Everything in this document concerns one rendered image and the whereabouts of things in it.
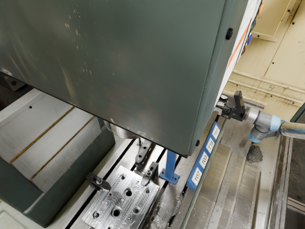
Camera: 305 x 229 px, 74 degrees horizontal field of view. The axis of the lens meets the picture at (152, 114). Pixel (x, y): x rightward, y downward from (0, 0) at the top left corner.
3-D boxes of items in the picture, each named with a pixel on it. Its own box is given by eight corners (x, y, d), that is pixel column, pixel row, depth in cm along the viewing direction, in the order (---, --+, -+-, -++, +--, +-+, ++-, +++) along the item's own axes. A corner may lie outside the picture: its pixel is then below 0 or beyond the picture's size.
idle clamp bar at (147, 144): (159, 135, 127) (160, 129, 122) (141, 169, 111) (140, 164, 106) (152, 132, 129) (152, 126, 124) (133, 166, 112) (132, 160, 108)
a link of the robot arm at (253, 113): (257, 116, 97) (260, 106, 102) (247, 113, 99) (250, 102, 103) (251, 126, 103) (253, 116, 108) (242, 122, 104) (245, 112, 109)
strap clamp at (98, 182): (115, 193, 102) (110, 180, 91) (110, 199, 100) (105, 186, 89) (94, 181, 107) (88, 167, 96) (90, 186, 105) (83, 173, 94)
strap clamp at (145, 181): (158, 172, 110) (159, 158, 99) (146, 194, 102) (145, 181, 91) (153, 170, 111) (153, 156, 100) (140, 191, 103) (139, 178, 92)
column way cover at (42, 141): (104, 131, 129) (84, 62, 91) (45, 197, 101) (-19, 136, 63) (98, 128, 131) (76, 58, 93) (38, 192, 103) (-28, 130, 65)
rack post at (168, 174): (179, 176, 108) (186, 146, 86) (175, 185, 105) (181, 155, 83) (163, 168, 112) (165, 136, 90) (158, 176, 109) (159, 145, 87)
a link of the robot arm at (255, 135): (269, 141, 111) (279, 129, 103) (251, 145, 110) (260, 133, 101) (261, 129, 116) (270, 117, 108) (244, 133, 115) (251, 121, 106)
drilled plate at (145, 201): (159, 190, 99) (159, 186, 96) (126, 252, 82) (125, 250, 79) (121, 169, 107) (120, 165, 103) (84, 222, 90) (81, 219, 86)
